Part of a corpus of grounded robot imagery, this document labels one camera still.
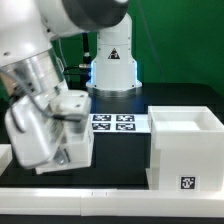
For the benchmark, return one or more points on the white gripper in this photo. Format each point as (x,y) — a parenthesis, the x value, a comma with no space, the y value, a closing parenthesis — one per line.
(33,131)

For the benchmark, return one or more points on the white small drawer with knob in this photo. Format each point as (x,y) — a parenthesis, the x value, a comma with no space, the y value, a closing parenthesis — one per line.
(75,148)

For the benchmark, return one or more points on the white drawer box frame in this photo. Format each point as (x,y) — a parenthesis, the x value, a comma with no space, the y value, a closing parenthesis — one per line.
(187,149)

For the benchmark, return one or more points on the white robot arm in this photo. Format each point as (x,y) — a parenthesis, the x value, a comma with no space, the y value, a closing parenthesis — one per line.
(38,37)

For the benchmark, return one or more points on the white left fence block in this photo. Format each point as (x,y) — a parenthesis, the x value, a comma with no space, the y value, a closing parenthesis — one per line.
(5,156)

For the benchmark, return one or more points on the white marker sheet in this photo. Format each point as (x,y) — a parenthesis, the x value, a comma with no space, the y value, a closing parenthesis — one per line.
(120,123)

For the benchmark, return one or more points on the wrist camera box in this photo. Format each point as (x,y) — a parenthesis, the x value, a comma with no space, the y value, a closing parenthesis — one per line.
(71,105)

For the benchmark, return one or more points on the white front fence rail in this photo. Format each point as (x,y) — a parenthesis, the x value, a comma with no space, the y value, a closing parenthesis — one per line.
(113,202)

